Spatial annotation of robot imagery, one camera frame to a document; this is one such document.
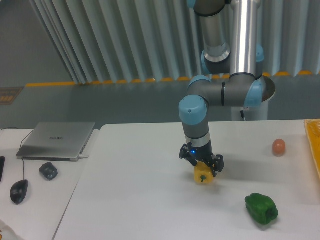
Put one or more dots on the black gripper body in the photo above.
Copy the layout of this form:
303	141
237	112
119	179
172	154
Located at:
200	154

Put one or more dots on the grey folding partition screen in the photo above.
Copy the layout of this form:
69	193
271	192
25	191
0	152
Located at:
119	41

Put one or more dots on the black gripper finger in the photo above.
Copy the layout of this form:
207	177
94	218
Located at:
184	153
215	163

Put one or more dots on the white orange bag corner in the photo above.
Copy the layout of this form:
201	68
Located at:
6	233

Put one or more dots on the yellow bell pepper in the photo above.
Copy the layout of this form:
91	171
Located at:
203	174

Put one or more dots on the black computer mouse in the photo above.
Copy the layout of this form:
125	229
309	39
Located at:
19	191

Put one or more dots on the black flat device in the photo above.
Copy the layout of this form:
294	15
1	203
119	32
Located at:
2	165

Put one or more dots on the silver laptop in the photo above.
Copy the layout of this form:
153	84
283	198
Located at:
56	141

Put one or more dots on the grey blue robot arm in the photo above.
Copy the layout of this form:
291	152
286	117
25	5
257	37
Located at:
232	73

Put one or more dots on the brown egg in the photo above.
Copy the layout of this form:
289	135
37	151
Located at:
279	147

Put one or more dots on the yellow plastic basket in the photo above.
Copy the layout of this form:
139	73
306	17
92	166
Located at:
312	130

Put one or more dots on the dark grey earbuds case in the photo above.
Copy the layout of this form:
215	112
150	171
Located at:
49	171

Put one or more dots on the green bell pepper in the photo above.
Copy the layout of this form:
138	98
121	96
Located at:
261	208

